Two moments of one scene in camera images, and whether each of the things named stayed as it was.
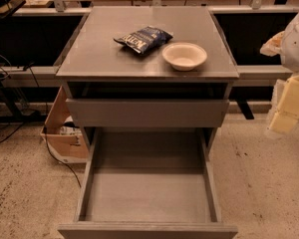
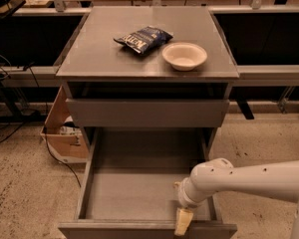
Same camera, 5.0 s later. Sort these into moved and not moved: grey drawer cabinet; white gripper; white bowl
Moved: white gripper
Not moved: grey drawer cabinet; white bowl
